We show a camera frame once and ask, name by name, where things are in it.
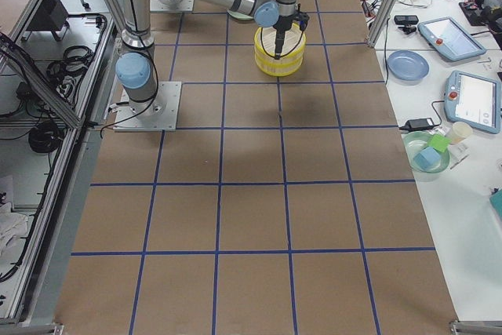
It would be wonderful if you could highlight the light green plate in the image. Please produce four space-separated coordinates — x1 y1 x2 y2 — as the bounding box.
227 10 253 21

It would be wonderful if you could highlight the near teach pendant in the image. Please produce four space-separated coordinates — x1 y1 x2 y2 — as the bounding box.
444 71 501 134

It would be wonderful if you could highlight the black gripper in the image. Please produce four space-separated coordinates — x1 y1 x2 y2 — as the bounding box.
273 3 309 60

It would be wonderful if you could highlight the yellow steamer layer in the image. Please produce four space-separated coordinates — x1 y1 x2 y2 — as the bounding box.
254 53 303 77
253 24 307 62

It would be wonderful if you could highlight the far teach pendant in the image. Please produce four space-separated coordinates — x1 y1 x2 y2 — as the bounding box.
417 16 486 61

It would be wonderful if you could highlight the paper cup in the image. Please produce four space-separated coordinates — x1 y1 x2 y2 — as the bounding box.
446 122 473 144

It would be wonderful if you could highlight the green foam block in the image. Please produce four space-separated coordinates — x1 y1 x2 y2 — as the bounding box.
427 133 450 153

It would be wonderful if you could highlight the black webcam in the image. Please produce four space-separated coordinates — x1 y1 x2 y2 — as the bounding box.
394 15 419 35

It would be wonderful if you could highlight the black power adapter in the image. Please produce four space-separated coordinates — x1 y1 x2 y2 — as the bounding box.
401 118 436 132

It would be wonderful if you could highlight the blue plate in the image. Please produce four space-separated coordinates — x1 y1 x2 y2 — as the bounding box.
387 50 429 82

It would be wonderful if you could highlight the green bowl with blocks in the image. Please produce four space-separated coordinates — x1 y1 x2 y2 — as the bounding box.
402 131 450 173

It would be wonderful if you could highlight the blue foam block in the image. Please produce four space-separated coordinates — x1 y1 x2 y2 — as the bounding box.
413 147 442 172

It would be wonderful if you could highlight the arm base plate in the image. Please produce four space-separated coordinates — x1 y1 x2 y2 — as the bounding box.
113 82 182 132
150 0 195 13

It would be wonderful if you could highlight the teach pendant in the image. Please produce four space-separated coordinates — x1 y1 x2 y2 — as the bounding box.
417 16 486 61
444 71 501 134

